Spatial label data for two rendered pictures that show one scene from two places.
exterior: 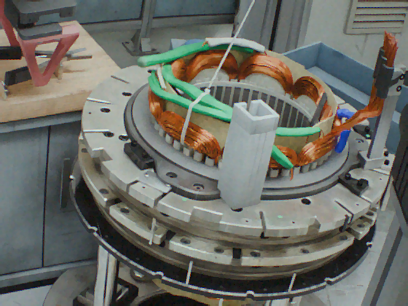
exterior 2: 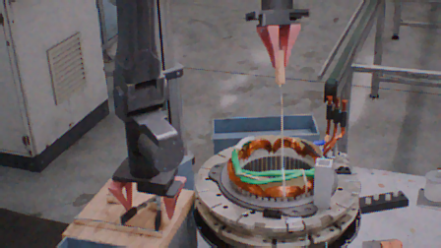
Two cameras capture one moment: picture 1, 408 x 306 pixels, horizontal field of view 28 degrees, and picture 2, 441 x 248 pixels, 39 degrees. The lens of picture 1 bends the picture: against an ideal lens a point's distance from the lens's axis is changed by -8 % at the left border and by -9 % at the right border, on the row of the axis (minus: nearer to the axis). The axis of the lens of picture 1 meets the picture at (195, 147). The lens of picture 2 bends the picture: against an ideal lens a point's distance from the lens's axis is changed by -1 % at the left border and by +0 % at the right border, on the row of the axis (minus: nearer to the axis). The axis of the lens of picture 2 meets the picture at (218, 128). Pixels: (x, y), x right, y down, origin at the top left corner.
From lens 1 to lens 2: 0.70 m
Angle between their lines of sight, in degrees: 32
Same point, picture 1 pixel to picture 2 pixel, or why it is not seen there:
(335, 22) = (48, 101)
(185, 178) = (300, 210)
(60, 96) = (178, 217)
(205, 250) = (329, 233)
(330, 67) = (223, 129)
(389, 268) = not seen: outside the picture
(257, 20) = not seen: hidden behind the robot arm
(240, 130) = (323, 174)
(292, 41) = (181, 127)
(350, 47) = (63, 112)
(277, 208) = (337, 198)
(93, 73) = not seen: hidden behind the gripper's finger
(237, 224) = (339, 213)
